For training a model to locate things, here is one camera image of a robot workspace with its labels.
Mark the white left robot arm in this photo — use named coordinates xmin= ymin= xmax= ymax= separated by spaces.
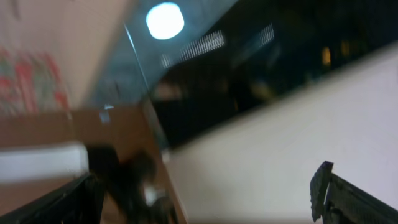
xmin=1 ymin=141 xmax=89 ymax=184

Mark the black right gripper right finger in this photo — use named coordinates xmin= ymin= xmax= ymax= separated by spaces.
xmin=310 ymin=161 xmax=397 ymax=224

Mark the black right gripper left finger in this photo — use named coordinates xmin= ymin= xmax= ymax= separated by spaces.
xmin=1 ymin=174 xmax=105 ymax=224

